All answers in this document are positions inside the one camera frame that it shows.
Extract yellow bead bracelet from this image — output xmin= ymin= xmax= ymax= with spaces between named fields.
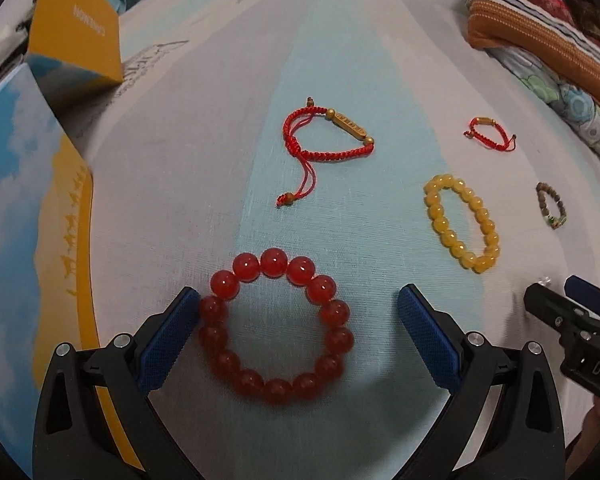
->
xmin=423 ymin=173 xmax=501 ymax=275

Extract floral blanket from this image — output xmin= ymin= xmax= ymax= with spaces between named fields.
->
xmin=490 ymin=42 xmax=600 ymax=173

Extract small red cord bracelet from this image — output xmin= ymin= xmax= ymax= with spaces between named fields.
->
xmin=463 ymin=116 xmax=517 ymax=153

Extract striped folded blankets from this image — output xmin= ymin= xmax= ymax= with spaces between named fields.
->
xmin=466 ymin=0 xmax=600 ymax=83

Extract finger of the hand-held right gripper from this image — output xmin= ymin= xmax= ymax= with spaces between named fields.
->
xmin=564 ymin=275 xmax=600 ymax=322
xmin=524 ymin=283 xmax=593 ymax=343

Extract sky print cardboard box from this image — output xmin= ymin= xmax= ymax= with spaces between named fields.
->
xmin=0 ymin=0 xmax=137 ymax=466

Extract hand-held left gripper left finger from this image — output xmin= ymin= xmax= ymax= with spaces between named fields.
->
xmin=32 ymin=286 xmax=203 ymax=480

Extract person's right hand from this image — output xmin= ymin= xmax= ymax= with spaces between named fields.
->
xmin=581 ymin=402 xmax=600 ymax=461

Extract brown wooden bead bracelet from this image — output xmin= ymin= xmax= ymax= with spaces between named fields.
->
xmin=535 ymin=182 xmax=568 ymax=230

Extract large red cord bracelet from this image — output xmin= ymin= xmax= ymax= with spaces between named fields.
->
xmin=275 ymin=97 xmax=376 ymax=208

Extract red bead bracelet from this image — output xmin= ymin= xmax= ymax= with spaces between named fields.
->
xmin=197 ymin=248 xmax=355 ymax=406

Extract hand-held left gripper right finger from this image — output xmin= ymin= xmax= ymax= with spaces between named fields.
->
xmin=397 ymin=283 xmax=566 ymax=480

